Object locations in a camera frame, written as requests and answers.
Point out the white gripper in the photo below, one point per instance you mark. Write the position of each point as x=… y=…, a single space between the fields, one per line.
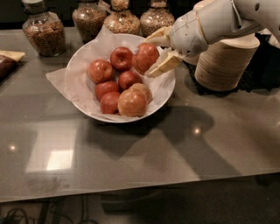
x=186 y=36

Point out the red apple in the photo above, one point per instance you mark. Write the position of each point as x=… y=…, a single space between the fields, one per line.
x=121 y=59
x=108 y=103
x=100 y=71
x=127 y=79
x=145 y=56
x=105 y=87

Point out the dark tray at left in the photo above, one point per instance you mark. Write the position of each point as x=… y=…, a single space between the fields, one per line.
x=7 y=66

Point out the white paper liner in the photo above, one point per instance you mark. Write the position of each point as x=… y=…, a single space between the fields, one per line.
x=61 y=78

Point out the yellow napkin at left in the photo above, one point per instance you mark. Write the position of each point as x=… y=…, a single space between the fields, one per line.
x=17 y=56

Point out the white bowl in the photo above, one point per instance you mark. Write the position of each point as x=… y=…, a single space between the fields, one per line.
x=83 y=62

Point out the glass cereal jar centre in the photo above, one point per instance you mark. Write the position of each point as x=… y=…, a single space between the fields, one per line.
x=121 y=20

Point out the paper bowl stack front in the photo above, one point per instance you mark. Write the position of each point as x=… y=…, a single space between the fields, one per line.
x=222 y=65

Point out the paper bowl stack back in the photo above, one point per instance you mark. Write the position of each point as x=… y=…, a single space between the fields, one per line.
x=192 y=60

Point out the yellowish apple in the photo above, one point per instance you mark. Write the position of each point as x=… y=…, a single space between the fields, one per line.
x=132 y=103
x=143 y=89

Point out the glass cereal jar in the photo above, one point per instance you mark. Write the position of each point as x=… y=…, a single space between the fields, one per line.
x=121 y=20
x=88 y=19
x=43 y=29
x=156 y=17

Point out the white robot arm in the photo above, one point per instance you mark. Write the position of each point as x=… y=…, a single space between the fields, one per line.
x=227 y=19

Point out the paper bowl stack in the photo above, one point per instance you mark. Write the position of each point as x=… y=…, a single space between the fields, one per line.
x=222 y=65
x=192 y=60

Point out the glass cereal jar right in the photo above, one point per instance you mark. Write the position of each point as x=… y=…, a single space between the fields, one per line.
x=156 y=17

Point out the red apple top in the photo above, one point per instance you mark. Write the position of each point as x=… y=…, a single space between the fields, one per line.
x=121 y=59

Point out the yellowish apple behind front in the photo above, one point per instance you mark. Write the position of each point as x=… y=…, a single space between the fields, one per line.
x=143 y=89

